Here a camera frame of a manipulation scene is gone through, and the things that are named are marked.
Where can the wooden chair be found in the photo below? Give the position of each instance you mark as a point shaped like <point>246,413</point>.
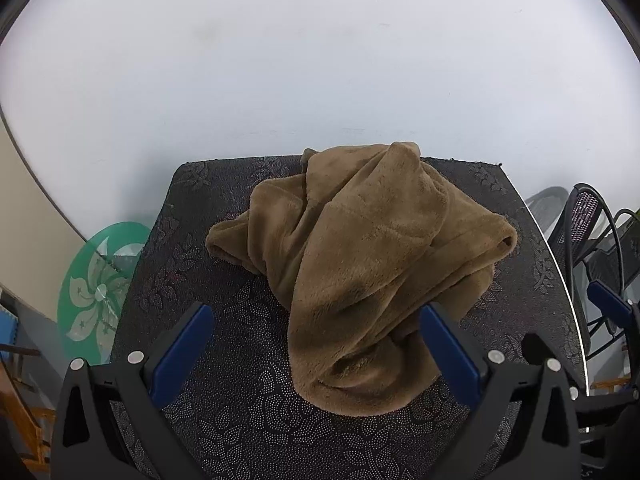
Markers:
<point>30,420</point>

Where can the red and blue foam mat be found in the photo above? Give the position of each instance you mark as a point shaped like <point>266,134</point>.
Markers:
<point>7,322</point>

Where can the black metal mesh chair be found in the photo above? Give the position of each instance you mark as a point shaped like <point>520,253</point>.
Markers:
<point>607,260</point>
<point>585,215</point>

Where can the black dotted floral tablecloth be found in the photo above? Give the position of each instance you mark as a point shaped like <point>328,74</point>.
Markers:
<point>240,320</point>

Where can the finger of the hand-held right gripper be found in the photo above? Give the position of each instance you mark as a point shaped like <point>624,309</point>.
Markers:
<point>607,305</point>
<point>534,350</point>

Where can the white round table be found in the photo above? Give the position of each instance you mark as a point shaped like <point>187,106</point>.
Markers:
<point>559,270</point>

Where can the green round flower-print disc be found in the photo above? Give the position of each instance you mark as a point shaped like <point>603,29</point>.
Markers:
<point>85,305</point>

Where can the brown fleece garment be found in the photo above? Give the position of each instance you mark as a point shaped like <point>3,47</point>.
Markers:
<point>350,260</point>

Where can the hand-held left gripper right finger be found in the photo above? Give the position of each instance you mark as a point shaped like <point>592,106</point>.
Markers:
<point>450,355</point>

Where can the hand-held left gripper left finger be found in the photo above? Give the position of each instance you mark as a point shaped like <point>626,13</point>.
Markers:
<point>185,350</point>

